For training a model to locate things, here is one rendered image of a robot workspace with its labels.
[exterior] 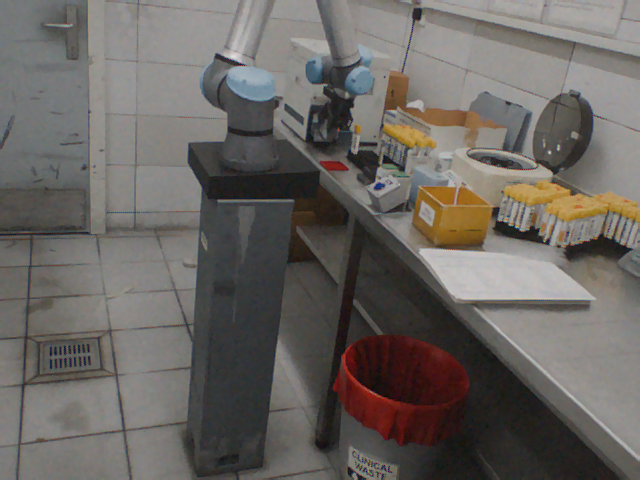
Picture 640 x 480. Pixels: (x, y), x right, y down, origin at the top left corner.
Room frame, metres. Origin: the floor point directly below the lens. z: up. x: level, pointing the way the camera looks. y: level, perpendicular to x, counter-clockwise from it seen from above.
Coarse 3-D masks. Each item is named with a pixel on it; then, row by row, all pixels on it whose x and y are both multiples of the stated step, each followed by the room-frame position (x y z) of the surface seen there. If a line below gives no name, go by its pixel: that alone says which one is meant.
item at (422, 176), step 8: (416, 168) 1.68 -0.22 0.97; (424, 168) 1.69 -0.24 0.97; (416, 176) 1.67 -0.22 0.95; (424, 176) 1.65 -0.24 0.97; (432, 176) 1.62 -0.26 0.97; (440, 176) 1.63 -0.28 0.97; (416, 184) 1.67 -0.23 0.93; (424, 184) 1.64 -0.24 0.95; (432, 184) 1.61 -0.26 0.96; (440, 184) 1.61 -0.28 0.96; (416, 192) 1.66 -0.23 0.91; (408, 200) 1.68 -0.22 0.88; (416, 200) 1.66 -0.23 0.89
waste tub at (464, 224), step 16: (432, 192) 1.54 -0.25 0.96; (448, 192) 1.55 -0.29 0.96; (464, 192) 1.57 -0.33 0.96; (416, 208) 1.52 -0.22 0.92; (432, 208) 1.45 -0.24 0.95; (448, 208) 1.41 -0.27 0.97; (464, 208) 1.43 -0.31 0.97; (480, 208) 1.44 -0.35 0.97; (416, 224) 1.50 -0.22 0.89; (432, 224) 1.43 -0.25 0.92; (448, 224) 1.41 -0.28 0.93; (464, 224) 1.43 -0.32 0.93; (480, 224) 1.44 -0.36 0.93; (432, 240) 1.42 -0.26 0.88; (448, 240) 1.42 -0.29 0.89; (464, 240) 1.43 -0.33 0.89; (480, 240) 1.45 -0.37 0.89
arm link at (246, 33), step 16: (240, 0) 1.77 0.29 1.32; (256, 0) 1.74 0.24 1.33; (272, 0) 1.77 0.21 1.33; (240, 16) 1.74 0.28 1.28; (256, 16) 1.74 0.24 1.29; (240, 32) 1.73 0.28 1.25; (256, 32) 1.74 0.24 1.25; (224, 48) 1.74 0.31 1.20; (240, 48) 1.72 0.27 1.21; (256, 48) 1.75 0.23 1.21; (208, 64) 1.77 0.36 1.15; (224, 64) 1.70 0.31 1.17; (240, 64) 1.70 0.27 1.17; (256, 64) 1.76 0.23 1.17; (208, 80) 1.71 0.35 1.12; (208, 96) 1.71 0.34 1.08
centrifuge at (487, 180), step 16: (464, 160) 1.79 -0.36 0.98; (480, 160) 1.76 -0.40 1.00; (528, 160) 1.86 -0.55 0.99; (448, 176) 1.82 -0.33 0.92; (464, 176) 1.77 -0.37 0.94; (480, 176) 1.71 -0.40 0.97; (496, 176) 1.69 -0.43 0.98; (512, 176) 1.70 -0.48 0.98; (528, 176) 1.71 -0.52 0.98; (544, 176) 1.73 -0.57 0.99; (480, 192) 1.70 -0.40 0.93; (496, 192) 1.69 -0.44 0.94; (496, 208) 1.70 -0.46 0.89
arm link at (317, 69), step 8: (320, 56) 1.91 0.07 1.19; (328, 56) 1.91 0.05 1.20; (312, 64) 1.87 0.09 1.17; (320, 64) 1.87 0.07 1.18; (328, 64) 1.86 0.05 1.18; (312, 72) 1.87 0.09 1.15; (320, 72) 1.86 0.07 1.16; (328, 72) 1.84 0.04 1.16; (312, 80) 1.87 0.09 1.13; (320, 80) 1.86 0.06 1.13; (328, 80) 1.84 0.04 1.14
